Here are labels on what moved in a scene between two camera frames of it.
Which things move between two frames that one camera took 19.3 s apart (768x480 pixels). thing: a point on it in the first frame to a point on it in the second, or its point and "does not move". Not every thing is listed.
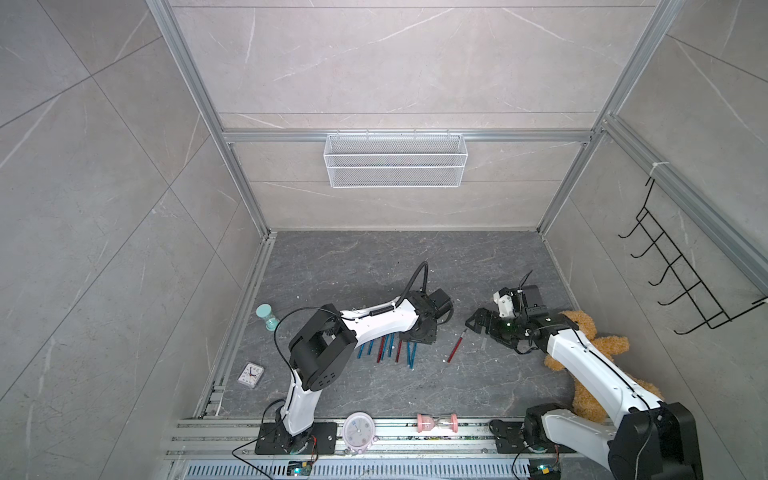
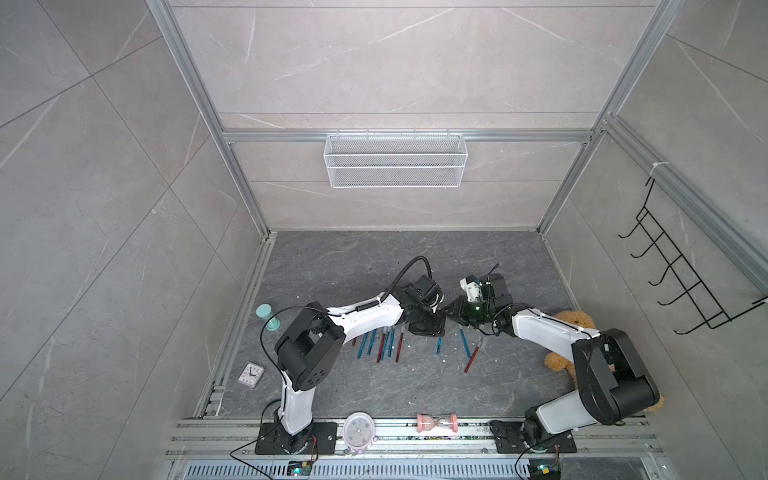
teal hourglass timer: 264,310 does not move
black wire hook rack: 677,267 does not move
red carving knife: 456,345 to 474,353
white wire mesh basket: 392,161 does not move
